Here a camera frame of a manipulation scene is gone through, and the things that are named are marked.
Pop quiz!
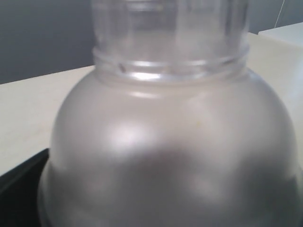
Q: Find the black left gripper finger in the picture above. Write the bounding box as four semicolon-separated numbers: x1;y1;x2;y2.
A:
0;149;49;227

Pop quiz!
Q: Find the clear plastic shaker bottle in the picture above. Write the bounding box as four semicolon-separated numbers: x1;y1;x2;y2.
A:
38;0;303;227

